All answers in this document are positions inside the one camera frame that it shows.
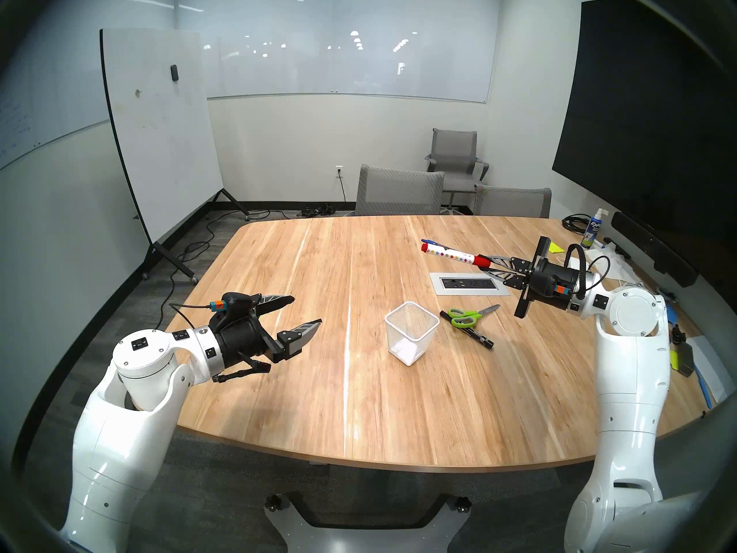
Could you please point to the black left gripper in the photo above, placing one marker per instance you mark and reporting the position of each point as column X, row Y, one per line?
column 242, row 339

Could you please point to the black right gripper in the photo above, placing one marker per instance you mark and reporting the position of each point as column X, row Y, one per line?
column 544, row 278

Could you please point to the red-capped white marker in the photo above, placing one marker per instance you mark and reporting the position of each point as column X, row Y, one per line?
column 455, row 255

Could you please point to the blue pen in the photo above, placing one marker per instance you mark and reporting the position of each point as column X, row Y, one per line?
column 429, row 242

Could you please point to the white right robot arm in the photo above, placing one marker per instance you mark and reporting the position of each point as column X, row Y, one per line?
column 627, row 413

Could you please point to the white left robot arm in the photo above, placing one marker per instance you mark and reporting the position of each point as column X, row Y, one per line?
column 126, row 442

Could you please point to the black permanent marker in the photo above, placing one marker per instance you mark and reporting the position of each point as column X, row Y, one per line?
column 482, row 341

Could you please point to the white mesh pen holder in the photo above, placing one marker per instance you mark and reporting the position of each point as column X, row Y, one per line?
column 403, row 350

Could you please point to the silver table outlet panel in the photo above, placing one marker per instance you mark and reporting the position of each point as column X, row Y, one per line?
column 460, row 283

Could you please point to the grey mesh-back chair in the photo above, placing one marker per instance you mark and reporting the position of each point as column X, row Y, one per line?
column 512, row 203
column 397, row 192

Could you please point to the whiteboard cleaner spray bottle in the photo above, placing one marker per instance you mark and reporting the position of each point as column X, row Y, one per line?
column 591, row 232

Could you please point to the white crumpled tissue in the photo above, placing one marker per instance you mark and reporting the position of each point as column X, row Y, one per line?
column 619, row 266

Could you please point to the grey armrest office chair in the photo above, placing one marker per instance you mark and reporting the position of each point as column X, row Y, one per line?
column 455, row 146

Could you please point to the black soundbar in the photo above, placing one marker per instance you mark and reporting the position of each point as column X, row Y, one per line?
column 650, row 243

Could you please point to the flat blue object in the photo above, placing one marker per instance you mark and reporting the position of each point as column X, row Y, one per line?
column 672, row 315

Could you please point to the small black bottle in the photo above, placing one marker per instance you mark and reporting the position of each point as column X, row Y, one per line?
column 677, row 334

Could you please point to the dark grey and yellow block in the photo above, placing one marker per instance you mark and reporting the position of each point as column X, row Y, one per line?
column 684, row 362

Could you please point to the white paper sheet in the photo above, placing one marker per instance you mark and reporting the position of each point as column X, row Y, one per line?
column 711, row 367

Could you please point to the thin blue stick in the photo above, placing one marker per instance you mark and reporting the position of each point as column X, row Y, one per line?
column 703, row 387

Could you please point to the rolling whiteboard on stand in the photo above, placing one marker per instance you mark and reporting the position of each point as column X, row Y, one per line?
column 161, row 125

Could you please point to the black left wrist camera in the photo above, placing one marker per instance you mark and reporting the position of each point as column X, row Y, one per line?
column 236, row 304

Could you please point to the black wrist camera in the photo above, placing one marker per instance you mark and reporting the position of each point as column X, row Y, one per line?
column 236, row 304
column 561, row 291

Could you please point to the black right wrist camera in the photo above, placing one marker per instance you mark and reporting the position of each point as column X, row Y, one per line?
column 561, row 291

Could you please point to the large black wall screen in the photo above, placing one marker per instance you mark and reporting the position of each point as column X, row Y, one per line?
column 645, row 125

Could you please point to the plain glass wall whiteboard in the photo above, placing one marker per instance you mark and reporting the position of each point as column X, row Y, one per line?
column 345, row 68

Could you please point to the wall whiteboard with writing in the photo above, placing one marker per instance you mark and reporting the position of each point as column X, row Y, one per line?
column 34, row 97

